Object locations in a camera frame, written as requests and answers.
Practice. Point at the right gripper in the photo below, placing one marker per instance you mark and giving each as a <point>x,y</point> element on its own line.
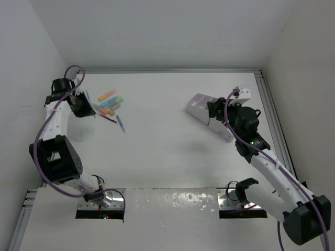
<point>213,107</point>

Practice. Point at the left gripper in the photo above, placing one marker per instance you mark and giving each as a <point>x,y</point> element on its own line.
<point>88,110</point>

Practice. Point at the red gel pen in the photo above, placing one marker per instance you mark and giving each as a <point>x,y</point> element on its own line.
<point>107,118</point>

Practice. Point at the white worn eraser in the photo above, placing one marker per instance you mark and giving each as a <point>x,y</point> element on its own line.
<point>116,106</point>

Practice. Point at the light blue pen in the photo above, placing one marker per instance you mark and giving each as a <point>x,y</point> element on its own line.
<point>120,123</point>

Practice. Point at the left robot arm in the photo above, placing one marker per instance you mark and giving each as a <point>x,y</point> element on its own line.
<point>55,157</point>

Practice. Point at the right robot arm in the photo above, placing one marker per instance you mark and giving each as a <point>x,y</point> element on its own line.
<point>303,215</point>

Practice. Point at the white divided organizer left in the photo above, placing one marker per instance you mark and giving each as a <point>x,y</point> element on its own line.
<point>197,107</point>

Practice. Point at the orange highlighter clear body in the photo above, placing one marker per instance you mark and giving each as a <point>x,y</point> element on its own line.
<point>99,109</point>

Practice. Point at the blue highlighter clear body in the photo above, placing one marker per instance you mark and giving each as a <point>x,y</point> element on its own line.
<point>107,104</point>

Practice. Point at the pink highlighter yellow-orange cap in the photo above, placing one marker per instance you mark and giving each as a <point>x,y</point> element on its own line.
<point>106,95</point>

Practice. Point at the green highlighter clear body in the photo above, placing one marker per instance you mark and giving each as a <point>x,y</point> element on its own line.
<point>117,100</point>

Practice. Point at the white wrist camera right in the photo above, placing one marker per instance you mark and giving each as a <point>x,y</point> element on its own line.
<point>243,94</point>

